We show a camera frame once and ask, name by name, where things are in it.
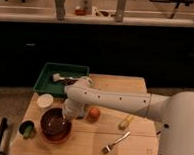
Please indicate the green plastic tray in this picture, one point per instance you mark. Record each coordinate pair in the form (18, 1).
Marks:
(45, 83)

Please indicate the orange white bottle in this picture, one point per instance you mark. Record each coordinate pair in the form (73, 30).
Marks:
(84, 8)

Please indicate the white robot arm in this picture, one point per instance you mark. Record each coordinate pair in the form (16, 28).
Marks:
(176, 113)

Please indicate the dark green cup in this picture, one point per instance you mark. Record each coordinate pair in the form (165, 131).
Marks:
(27, 129)

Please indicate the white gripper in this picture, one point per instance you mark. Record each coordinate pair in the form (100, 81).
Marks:
(72, 110)

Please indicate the white object in tray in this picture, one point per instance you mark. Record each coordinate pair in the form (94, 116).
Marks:
(57, 77)

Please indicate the orange fruit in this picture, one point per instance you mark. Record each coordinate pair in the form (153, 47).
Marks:
(94, 113)

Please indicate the small white bowl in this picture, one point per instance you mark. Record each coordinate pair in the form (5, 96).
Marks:
(45, 100)

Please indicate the silver fork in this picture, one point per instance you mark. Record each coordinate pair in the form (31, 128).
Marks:
(106, 149)

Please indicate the dark brown bowl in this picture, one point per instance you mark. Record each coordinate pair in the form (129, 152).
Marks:
(53, 124)

